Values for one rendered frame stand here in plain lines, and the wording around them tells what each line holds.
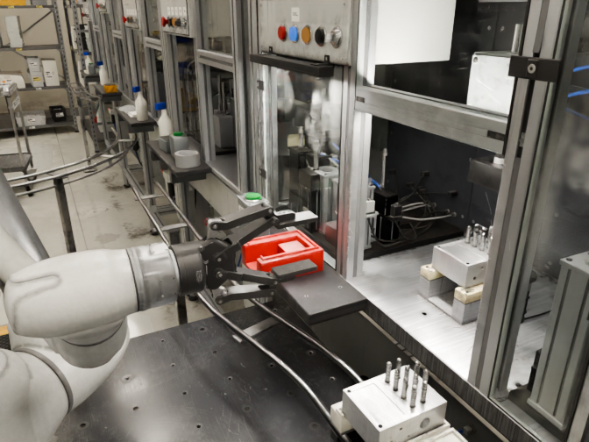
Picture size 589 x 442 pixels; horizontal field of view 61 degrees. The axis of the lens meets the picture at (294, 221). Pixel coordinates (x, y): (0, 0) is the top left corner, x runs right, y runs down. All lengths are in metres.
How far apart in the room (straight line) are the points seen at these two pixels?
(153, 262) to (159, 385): 0.58
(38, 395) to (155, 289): 0.35
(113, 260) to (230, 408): 0.56
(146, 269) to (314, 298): 0.47
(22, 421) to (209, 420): 0.37
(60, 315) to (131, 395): 0.57
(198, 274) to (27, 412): 0.40
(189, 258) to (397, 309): 0.50
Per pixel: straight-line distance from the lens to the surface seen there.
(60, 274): 0.69
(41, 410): 0.99
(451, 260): 1.03
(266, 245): 1.19
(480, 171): 1.02
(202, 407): 1.17
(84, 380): 1.05
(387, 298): 1.08
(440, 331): 1.01
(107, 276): 0.68
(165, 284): 0.70
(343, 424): 0.86
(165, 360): 1.31
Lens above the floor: 1.47
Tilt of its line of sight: 23 degrees down
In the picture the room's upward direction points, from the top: straight up
